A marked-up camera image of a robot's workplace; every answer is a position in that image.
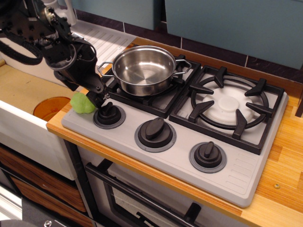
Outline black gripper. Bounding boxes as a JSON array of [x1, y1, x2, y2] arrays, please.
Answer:
[[51, 44, 110, 109]]

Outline green toy cauliflower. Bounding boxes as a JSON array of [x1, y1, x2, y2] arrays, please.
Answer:
[[70, 93, 96, 114]]

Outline stainless steel pot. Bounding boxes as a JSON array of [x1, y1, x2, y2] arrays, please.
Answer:
[[98, 45, 192, 97]]

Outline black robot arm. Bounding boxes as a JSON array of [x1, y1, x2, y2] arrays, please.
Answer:
[[0, 0, 109, 109]]

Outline black left stove knob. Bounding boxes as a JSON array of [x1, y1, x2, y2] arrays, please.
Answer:
[[93, 102, 126, 130]]

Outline black stove knob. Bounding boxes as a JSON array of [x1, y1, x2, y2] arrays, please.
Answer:
[[93, 102, 126, 130], [134, 117, 177, 153], [189, 141, 227, 174]]

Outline black middle stove knob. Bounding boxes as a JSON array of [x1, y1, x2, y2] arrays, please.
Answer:
[[134, 117, 177, 153]]

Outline grey toy stove top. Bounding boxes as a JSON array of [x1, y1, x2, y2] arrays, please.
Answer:
[[62, 94, 274, 207]]

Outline black right stove knob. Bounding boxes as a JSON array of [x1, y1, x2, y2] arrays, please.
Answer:
[[189, 141, 227, 174]]

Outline orange sink drain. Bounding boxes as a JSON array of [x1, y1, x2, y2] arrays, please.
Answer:
[[33, 96, 71, 122]]

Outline white toy sink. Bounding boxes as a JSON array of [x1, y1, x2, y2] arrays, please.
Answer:
[[0, 5, 137, 182]]

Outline grey toy faucet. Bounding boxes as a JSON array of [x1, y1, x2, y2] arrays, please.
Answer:
[[43, 0, 77, 26]]

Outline black left burner grate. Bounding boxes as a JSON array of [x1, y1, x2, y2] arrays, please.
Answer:
[[101, 54, 201, 118]]

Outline black burner grate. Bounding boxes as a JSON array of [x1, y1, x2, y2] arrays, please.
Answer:
[[101, 54, 201, 118], [169, 66, 288, 155]]

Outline wooden drawer fronts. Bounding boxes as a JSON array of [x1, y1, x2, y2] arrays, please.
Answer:
[[0, 144, 94, 227]]

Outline black right burner grate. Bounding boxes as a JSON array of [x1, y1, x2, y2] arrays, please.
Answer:
[[169, 66, 288, 155]]

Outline black oven door handle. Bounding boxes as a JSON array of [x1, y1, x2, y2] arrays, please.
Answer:
[[85, 159, 201, 227]]

